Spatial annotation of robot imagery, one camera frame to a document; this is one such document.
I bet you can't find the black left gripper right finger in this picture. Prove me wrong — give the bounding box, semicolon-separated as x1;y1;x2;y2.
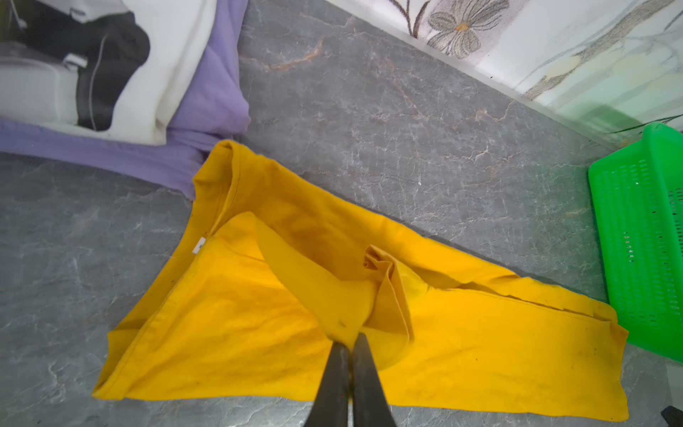
350;334;397;427

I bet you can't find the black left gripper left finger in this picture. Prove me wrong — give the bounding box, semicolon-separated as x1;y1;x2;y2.
303;343;350;427

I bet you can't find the yellow t-shirt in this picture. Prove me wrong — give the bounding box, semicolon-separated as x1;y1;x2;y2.
94;141;629;422

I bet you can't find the green plastic basket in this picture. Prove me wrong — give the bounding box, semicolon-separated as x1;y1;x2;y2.
588;123;682;361

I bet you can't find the purple folded t-shirt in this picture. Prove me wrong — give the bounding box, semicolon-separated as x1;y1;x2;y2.
1;0;250;199

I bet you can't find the white printed folded t-shirt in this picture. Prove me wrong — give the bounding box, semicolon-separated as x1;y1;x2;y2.
1;0;217;146

